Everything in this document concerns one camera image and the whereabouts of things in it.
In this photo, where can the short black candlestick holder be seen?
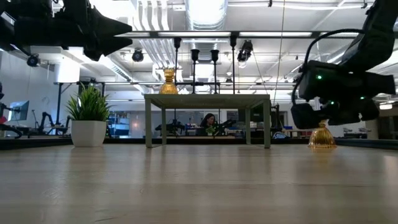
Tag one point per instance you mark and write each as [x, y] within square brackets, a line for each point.
[195, 54]
[214, 55]

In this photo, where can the black ceiling spotlight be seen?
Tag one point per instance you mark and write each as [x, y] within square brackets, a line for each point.
[32, 60]
[137, 56]
[245, 51]

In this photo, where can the ceiling light rail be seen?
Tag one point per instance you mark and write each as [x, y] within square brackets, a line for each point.
[194, 33]

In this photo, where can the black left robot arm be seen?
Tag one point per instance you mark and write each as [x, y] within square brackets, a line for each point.
[4, 34]

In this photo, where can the artificial plant in white pot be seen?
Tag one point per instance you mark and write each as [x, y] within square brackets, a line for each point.
[88, 133]

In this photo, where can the background black robot arm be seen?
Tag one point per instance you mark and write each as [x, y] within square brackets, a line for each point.
[46, 119]
[225, 125]
[172, 127]

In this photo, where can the person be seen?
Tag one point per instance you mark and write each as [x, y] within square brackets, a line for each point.
[208, 122]

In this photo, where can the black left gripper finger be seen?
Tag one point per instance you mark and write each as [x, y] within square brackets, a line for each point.
[109, 28]
[112, 43]

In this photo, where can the tall black candlestick holder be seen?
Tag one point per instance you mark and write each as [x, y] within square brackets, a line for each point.
[233, 40]
[177, 42]

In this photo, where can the amber glass candle holder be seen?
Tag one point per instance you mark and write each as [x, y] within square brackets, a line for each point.
[321, 140]
[168, 88]

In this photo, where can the silver ventilation duct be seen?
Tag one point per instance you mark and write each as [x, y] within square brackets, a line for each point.
[206, 14]

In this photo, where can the black aluminium table frame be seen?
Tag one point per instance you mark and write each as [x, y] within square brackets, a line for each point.
[37, 143]

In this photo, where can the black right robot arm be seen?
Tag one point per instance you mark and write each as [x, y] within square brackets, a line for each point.
[373, 37]

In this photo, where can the small background plant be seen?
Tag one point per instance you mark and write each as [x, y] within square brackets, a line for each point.
[211, 130]

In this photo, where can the green perforated metal shelf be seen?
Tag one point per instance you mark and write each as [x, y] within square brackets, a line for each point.
[206, 101]

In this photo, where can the background computer monitor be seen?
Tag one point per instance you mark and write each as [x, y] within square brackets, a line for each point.
[18, 110]

